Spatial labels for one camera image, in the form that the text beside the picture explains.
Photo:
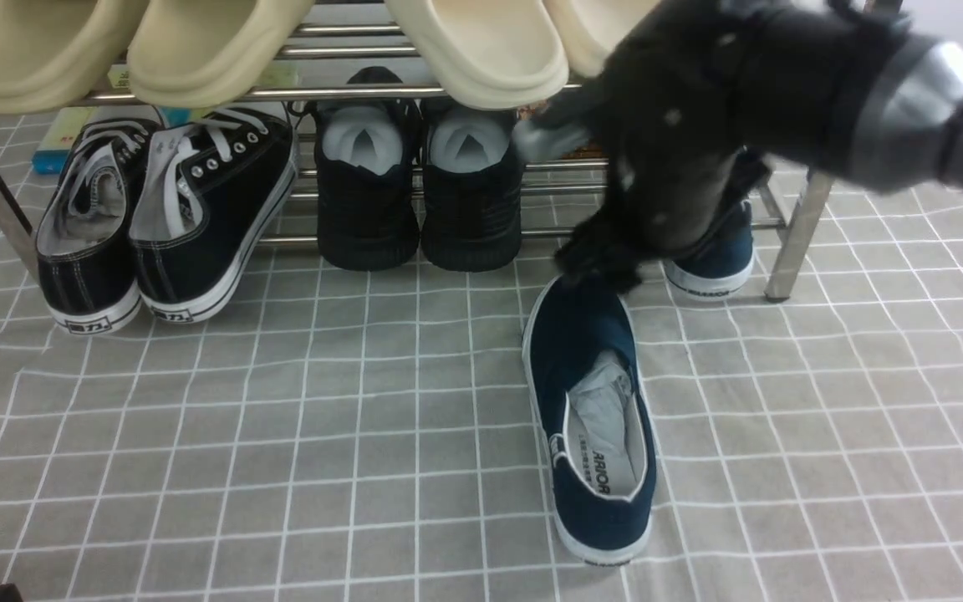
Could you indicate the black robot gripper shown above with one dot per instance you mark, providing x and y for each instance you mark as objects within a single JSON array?
[{"x": 682, "y": 125}]

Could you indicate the navy slip-on shoe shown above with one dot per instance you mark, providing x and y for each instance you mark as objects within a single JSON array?
[
  {"x": 720, "y": 264},
  {"x": 582, "y": 370}
]

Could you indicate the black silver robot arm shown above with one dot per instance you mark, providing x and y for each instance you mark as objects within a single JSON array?
[{"x": 854, "y": 95}]

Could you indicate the steel shoe rack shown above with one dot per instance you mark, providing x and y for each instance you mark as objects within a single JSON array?
[{"x": 796, "y": 228}]

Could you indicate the blue book behind rack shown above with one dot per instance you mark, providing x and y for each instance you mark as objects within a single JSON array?
[{"x": 69, "y": 123}]

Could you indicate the black knit shoe right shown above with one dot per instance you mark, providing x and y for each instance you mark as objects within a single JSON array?
[{"x": 472, "y": 186}]

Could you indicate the black knit shoe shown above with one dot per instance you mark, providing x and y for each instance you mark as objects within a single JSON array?
[
  {"x": 472, "y": 186},
  {"x": 365, "y": 151}
]

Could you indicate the cream slipper centre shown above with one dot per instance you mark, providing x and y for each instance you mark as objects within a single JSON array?
[{"x": 488, "y": 55}]

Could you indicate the cream slipper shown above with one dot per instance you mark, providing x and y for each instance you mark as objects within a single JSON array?
[
  {"x": 590, "y": 30},
  {"x": 488, "y": 55}
]

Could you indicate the cream slipper right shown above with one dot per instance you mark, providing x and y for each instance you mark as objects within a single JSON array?
[{"x": 590, "y": 30}]

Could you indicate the black knit shoe left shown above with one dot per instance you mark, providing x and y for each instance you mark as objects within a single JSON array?
[{"x": 365, "y": 151}]

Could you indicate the grey checked floor cloth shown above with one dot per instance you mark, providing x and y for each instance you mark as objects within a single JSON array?
[{"x": 337, "y": 436}]

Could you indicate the black canvas sneaker right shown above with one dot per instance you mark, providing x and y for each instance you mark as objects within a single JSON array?
[{"x": 211, "y": 188}]

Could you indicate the black canvas sneaker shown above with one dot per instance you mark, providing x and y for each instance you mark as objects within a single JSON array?
[
  {"x": 211, "y": 188},
  {"x": 85, "y": 270}
]

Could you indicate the olive slipper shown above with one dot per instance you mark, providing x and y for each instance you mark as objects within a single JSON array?
[
  {"x": 54, "y": 52},
  {"x": 201, "y": 54}
]

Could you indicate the black canvas sneaker left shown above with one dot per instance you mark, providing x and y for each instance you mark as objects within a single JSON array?
[{"x": 85, "y": 270}]

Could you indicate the olive slipper far left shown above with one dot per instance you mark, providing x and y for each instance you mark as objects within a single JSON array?
[{"x": 54, "y": 52}]

